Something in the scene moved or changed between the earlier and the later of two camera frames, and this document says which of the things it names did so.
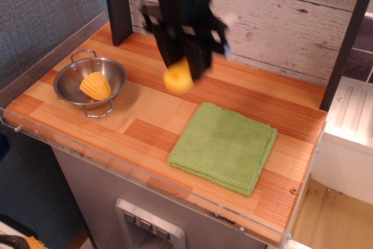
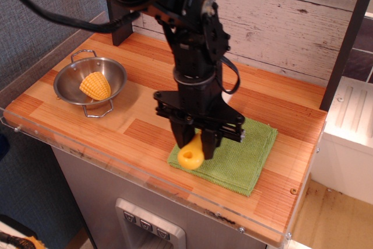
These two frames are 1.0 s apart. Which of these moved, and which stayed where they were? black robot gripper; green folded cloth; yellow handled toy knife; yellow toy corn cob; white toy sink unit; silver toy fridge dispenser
Moved: yellow handled toy knife; black robot gripper
Stayed: yellow toy corn cob; green folded cloth; white toy sink unit; silver toy fridge dispenser
